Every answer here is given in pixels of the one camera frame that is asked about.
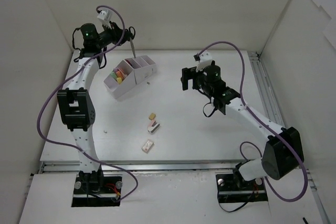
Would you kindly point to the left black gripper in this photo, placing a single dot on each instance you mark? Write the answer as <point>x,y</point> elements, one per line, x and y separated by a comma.
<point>123,34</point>

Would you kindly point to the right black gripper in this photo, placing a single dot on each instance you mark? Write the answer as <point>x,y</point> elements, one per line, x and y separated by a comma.
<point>189,77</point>

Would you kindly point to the black handled scissors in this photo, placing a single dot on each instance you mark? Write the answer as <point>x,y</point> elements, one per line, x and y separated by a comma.
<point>130,35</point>

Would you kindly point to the tan eraser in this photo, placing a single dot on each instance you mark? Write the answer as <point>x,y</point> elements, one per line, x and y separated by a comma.
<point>152,116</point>

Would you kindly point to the pink white stapler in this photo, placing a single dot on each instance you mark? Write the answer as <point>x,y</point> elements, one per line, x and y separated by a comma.
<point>153,126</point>

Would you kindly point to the green highlighter marker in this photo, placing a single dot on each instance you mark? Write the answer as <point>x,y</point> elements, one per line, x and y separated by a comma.
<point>113,75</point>

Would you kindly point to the orange capped marker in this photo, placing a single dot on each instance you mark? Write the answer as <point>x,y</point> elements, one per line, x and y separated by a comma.
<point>119,74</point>

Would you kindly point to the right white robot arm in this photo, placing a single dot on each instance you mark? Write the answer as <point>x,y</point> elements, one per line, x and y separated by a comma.
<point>282,146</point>

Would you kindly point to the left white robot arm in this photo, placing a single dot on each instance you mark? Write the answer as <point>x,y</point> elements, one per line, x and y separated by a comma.
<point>76,108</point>

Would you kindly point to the white pink desk organizer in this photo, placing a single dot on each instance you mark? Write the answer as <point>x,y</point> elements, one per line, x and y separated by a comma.
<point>143,68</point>

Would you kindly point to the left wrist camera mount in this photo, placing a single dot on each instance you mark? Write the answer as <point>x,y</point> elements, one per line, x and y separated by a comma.
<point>104,16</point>

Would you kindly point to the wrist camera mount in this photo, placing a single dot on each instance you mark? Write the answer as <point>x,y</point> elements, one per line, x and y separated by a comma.
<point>204,59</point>
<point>104,16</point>

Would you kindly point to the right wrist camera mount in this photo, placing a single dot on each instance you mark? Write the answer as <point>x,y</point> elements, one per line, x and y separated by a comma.
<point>204,59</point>

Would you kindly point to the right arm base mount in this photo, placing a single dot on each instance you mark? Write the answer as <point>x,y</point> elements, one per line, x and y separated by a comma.
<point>230,189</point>

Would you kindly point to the aluminium rail frame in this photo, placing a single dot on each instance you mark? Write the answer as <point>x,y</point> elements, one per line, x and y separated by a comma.
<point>185,135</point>

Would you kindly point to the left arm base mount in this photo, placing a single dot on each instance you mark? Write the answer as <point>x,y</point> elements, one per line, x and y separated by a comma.
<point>94,194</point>

